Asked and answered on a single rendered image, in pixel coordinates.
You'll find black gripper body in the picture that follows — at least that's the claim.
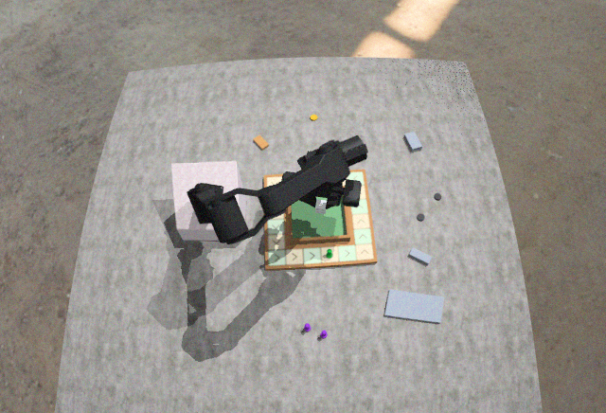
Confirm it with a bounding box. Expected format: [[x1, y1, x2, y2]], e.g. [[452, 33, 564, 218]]
[[281, 171, 362, 207]]

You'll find white die with black pips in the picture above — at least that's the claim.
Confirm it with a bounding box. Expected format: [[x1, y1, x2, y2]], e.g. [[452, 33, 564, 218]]
[[315, 199, 327, 214]]

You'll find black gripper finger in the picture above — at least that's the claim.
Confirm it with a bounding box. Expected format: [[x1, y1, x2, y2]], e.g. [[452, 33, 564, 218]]
[[326, 197, 341, 209], [299, 196, 316, 207]]

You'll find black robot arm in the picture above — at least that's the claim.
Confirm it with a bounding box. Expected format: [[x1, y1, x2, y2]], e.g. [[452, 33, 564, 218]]
[[187, 135, 368, 244]]

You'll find orange flat bar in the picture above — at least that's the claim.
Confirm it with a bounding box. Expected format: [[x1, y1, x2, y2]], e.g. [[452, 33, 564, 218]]
[[254, 135, 269, 150]]

